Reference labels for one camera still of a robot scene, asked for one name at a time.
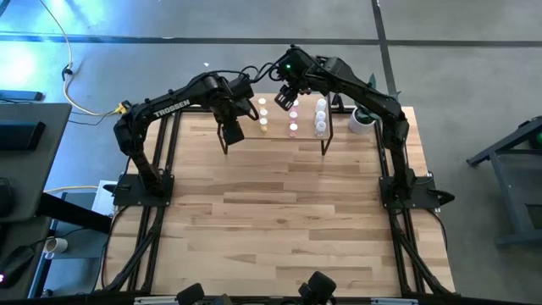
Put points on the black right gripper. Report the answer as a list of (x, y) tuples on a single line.
[(296, 70)]

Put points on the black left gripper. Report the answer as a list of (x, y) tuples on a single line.
[(235, 101)]

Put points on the yellow pill bottle white cap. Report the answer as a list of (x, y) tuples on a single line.
[(262, 101), (263, 124), (263, 112)]

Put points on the clear small bottle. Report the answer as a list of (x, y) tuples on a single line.
[(321, 127)]

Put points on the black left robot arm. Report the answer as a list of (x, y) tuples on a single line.
[(169, 108)]

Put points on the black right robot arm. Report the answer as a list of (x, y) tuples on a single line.
[(372, 97)]

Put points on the snake plant in white pot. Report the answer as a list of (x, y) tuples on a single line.
[(361, 123)]

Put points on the white paper sheet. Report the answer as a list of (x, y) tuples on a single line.
[(103, 199)]

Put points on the small black rounded object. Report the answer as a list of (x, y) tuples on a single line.
[(190, 294)]

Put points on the large black rounded object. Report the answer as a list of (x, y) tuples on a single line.
[(319, 286)]

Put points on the black diagonal beam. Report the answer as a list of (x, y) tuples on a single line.
[(76, 214)]

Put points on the dark grey side desk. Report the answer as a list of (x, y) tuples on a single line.
[(51, 169)]

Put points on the black box on desk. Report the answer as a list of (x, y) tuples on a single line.
[(21, 135)]

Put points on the black flat device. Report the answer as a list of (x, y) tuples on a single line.
[(21, 95)]

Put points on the dark grey low desk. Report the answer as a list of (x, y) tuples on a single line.
[(25, 233)]

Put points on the blue-grey metal stand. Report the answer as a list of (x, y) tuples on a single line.
[(504, 195)]

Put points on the green round object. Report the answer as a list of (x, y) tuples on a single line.
[(539, 138)]

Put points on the black computer mouse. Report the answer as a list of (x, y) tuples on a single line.
[(14, 267)]

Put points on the wooden shelf black metal frame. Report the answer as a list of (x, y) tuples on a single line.
[(275, 131)]

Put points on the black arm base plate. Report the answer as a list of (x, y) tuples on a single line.
[(127, 197), (427, 199)]

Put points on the silver edge bracket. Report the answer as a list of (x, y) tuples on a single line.
[(394, 301), (156, 301)]

